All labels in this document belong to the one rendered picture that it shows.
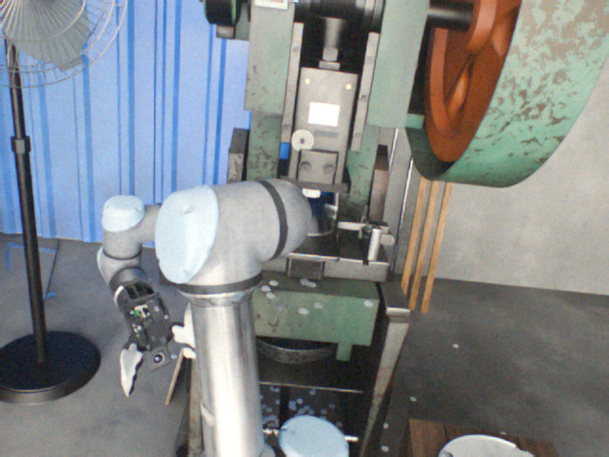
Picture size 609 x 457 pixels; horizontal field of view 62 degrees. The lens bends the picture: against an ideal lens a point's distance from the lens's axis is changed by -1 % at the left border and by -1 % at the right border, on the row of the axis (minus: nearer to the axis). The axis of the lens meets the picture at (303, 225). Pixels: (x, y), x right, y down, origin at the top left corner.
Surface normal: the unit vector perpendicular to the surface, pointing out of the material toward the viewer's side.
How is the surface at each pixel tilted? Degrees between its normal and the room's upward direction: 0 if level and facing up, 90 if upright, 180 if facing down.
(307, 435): 8
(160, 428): 0
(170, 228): 83
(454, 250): 90
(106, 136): 90
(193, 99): 90
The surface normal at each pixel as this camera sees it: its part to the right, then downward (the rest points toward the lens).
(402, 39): 0.01, 0.40
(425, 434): 0.12, -0.91
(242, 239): 0.62, 0.12
